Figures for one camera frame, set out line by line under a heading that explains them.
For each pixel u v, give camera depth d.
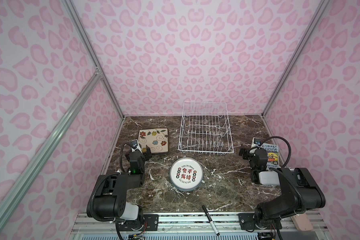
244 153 0.80
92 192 0.41
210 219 0.73
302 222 0.71
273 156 0.93
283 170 0.49
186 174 0.88
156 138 1.03
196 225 0.73
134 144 0.78
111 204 0.43
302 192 0.44
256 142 0.79
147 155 0.85
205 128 1.10
